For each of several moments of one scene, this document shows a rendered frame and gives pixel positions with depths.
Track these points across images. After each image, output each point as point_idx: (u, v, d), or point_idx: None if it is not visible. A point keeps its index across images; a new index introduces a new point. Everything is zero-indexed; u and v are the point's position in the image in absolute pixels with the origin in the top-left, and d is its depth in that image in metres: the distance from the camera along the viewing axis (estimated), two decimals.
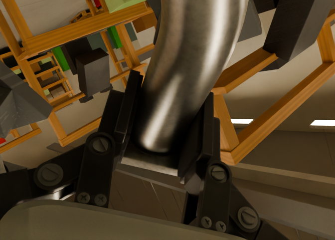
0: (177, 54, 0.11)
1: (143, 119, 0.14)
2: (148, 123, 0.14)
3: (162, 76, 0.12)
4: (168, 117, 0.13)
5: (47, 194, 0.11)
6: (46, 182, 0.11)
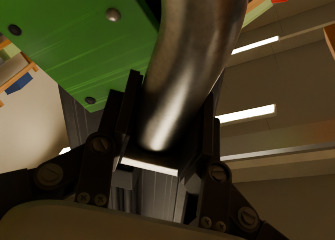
0: (177, 53, 0.11)
1: (143, 119, 0.14)
2: (148, 123, 0.14)
3: (162, 75, 0.12)
4: (168, 116, 0.13)
5: (47, 194, 0.11)
6: (46, 182, 0.11)
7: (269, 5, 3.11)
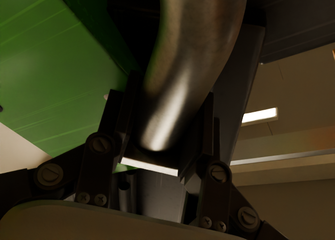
0: (176, 53, 0.11)
1: (143, 119, 0.14)
2: (148, 123, 0.14)
3: (161, 75, 0.12)
4: (167, 116, 0.13)
5: (47, 194, 0.11)
6: (46, 182, 0.11)
7: None
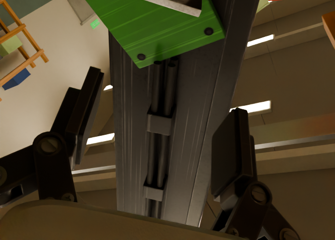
0: None
1: None
2: None
3: None
4: None
5: None
6: None
7: (266, 3, 3.20)
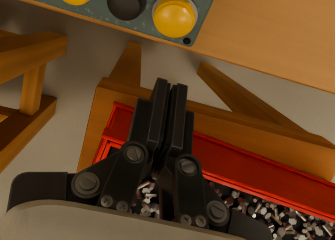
0: None
1: None
2: None
3: None
4: None
5: (80, 202, 0.12)
6: (83, 191, 0.11)
7: None
